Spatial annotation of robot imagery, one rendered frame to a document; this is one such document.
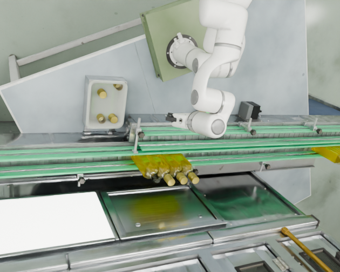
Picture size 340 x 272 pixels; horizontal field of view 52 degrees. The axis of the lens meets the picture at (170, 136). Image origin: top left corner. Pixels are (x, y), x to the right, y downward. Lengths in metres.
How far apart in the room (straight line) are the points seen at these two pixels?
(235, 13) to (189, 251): 0.85
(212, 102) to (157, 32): 0.62
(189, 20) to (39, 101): 0.75
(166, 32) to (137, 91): 0.32
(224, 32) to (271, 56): 0.98
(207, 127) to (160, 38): 0.64
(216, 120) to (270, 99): 1.09
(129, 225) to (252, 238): 0.52
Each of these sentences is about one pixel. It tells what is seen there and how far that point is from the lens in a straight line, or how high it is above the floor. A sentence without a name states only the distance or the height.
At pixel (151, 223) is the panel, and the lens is 1.45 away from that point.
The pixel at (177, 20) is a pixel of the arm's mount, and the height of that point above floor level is 0.84.
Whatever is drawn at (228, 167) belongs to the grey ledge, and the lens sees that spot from 2.00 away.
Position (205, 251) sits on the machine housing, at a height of 1.43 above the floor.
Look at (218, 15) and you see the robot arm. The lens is 1.10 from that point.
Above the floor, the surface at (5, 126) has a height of 0.16.
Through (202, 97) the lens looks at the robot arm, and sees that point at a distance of 1.05.
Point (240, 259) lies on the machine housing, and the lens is 1.46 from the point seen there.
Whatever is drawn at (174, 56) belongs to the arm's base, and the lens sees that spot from 1.63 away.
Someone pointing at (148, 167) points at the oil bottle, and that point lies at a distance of 1.51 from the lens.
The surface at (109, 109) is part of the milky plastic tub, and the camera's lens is 1.68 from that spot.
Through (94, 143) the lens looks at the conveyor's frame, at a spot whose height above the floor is 0.88.
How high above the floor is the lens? 2.29
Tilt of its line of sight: 55 degrees down
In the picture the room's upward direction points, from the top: 135 degrees clockwise
